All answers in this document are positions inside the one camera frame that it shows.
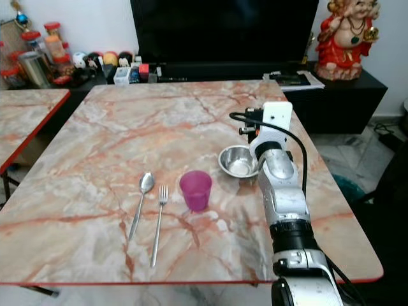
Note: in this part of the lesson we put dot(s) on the stainless steel bowl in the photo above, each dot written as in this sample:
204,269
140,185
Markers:
237,164

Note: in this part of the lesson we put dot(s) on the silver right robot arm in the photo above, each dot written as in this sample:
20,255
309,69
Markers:
284,191

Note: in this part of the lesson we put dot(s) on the dark book on papers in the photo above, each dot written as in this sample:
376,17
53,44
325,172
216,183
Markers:
290,78

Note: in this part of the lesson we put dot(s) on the black soundbar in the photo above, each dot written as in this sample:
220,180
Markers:
229,70

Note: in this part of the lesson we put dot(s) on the pink plastic cup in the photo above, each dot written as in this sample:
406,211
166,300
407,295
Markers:
195,191

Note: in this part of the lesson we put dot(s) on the black flat television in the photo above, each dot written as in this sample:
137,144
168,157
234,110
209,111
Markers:
223,32

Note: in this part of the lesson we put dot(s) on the steel fork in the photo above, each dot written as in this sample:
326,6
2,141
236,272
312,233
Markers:
163,194

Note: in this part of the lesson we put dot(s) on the red laughing buddha figurine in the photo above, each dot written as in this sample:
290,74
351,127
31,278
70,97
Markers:
344,54

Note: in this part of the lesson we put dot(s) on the teal bin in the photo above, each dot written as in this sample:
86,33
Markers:
350,190

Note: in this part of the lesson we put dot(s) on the steel spoon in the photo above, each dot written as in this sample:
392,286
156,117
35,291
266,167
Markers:
147,182

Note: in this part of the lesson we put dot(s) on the small red box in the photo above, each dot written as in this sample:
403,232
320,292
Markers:
144,69

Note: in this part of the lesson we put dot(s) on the small white box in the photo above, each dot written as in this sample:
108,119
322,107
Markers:
122,76

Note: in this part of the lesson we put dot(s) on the black table leg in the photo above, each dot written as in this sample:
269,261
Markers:
9,188
48,291

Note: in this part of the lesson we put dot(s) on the black plush toy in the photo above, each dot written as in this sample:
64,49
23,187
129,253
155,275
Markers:
125,58
94,60

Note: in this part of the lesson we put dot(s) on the yellow plush toy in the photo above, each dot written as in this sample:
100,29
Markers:
110,58

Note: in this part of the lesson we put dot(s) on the steel tumbler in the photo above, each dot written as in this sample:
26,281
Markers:
35,71

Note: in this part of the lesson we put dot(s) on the black chair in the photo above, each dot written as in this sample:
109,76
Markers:
386,236

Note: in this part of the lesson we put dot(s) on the clear jar red lid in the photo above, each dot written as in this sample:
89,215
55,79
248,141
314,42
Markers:
32,41

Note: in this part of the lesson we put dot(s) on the blue hanging ornament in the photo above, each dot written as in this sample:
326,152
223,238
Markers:
22,19

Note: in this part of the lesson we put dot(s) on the white plush toy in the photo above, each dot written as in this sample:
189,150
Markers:
79,60

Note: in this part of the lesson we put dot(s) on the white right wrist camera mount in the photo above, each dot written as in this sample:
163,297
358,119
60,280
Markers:
275,121

